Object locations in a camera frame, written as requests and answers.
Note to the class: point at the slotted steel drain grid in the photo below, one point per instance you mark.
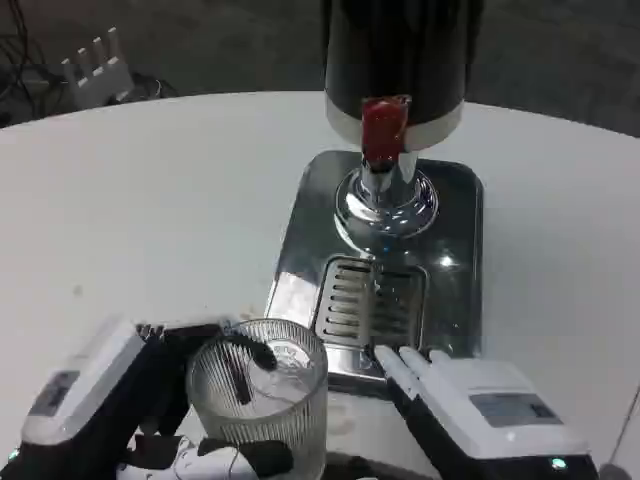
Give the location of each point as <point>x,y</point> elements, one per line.
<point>372,305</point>

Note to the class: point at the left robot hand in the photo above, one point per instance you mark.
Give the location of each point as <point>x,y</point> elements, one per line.
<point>100,380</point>

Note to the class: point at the clear ribbed glass cup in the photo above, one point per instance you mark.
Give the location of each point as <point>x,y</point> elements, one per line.
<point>260,390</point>

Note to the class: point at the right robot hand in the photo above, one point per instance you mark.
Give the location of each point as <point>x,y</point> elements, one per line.
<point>480,415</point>

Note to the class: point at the black drink dispenser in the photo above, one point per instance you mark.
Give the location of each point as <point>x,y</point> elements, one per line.
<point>395,100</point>

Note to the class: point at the steel drip tray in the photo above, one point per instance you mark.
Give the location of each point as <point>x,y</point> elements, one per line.
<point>390,280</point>

